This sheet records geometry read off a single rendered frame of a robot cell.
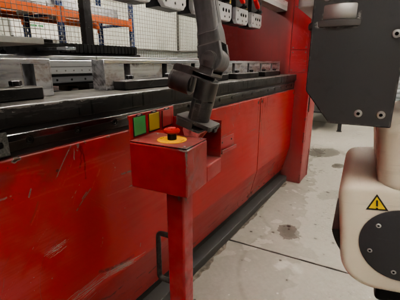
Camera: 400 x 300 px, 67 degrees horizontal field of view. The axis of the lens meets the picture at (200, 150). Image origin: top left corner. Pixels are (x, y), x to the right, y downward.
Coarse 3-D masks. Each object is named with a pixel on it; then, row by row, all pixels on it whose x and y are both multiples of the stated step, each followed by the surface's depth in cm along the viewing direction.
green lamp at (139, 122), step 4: (140, 116) 74; (144, 116) 75; (136, 120) 73; (140, 120) 74; (144, 120) 75; (136, 124) 73; (140, 124) 74; (144, 124) 76; (136, 128) 73; (140, 128) 75; (144, 128) 76; (136, 132) 73; (140, 132) 75; (144, 132) 76
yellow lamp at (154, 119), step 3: (150, 114) 77; (153, 114) 79; (156, 114) 80; (150, 117) 78; (153, 117) 79; (156, 117) 80; (159, 117) 81; (150, 120) 78; (153, 120) 79; (156, 120) 80; (159, 120) 81; (150, 123) 78; (153, 123) 79; (156, 123) 80; (159, 123) 82; (150, 126) 78; (153, 126) 79; (156, 126) 80; (159, 126) 82; (150, 129) 78; (153, 129) 79
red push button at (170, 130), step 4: (168, 128) 72; (172, 128) 71; (176, 128) 72; (164, 132) 71; (168, 132) 70; (172, 132) 70; (176, 132) 71; (168, 136) 72; (172, 136) 71; (176, 136) 73
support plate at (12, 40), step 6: (0, 36) 46; (6, 36) 47; (12, 36) 48; (18, 36) 48; (0, 42) 48; (6, 42) 48; (12, 42) 48; (18, 42) 49; (24, 42) 49; (30, 42) 50; (36, 42) 51; (42, 42) 52
